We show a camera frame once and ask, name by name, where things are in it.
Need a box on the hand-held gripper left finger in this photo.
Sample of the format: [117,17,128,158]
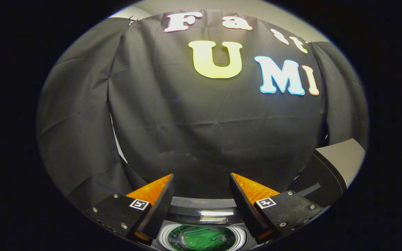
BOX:
[85,174,174,245]

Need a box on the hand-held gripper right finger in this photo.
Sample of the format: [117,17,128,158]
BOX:
[229,173,324,244]

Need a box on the green polo shirt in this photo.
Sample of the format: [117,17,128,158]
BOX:
[184,226,237,250]

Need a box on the black backdrop cloth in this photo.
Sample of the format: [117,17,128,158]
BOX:
[36,17,146,210]
[107,10,329,200]
[309,41,369,151]

